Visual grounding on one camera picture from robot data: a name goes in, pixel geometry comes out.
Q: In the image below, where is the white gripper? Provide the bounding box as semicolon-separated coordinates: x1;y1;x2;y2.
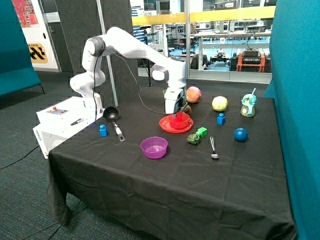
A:
164;87;188;119

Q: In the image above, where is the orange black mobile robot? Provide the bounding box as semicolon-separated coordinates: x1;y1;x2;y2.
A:
229;48;272;73

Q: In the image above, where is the red plastic cup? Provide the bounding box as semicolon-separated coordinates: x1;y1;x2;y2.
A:
172;113;184;123

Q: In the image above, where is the teal sofa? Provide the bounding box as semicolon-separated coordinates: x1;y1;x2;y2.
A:
0;0;42;96

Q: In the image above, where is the black ladle with metal handle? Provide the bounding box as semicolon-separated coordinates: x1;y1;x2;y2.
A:
103;106;125;142

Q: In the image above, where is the black camera stand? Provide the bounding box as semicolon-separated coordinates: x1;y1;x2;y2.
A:
139;24;154;87

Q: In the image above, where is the brown plush toy dog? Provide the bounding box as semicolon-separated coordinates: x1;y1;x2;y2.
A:
184;105;192;115

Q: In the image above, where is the purple plastic bowl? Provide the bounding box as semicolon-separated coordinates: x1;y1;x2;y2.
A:
140;136;168;160

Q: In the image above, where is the red plastic plate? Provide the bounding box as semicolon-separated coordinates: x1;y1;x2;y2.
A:
159;116;194;134

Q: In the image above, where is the dark blue ball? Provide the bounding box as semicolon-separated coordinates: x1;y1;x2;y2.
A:
233;127;248;143

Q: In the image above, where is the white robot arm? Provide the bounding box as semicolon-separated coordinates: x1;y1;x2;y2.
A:
70;27;187;119

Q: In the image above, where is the yellow green softball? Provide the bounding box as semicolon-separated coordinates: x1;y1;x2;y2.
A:
211;96;228;112

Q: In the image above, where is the black tablecloth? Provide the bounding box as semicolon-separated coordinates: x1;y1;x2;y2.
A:
46;88;297;240

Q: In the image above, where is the blue toy block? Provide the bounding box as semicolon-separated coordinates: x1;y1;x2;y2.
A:
216;112;226;126
99;124;108;137

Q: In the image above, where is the blue toy block left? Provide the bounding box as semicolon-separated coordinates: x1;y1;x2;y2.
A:
99;124;108;137

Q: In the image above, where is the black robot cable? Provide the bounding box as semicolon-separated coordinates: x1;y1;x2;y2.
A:
69;48;167;126

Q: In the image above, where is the dark green plush toy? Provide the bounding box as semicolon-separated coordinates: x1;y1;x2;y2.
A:
187;134;201;146

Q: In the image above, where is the blue toy block right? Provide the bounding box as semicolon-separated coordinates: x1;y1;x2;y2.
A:
216;112;226;126

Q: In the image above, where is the pink orange soft ball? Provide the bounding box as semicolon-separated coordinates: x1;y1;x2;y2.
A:
186;86;202;104

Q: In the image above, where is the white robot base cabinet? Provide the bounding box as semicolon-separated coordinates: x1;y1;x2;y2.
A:
33;94;104;159

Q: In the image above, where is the teal sippy cup with straw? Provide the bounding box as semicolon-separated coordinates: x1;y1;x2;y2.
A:
240;88;257;117

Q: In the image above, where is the metal fork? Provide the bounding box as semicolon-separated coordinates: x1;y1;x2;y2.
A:
209;136;219;160

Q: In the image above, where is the red plastic bowl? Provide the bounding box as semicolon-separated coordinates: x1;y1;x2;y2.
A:
168;112;190;129

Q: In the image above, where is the green toy block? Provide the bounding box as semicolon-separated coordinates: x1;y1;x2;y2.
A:
195;127;208;138

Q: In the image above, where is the teal partition panel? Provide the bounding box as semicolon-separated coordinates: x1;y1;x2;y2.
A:
264;0;320;240

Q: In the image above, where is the green plastic cup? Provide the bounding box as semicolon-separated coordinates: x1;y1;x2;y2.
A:
162;89;167;103

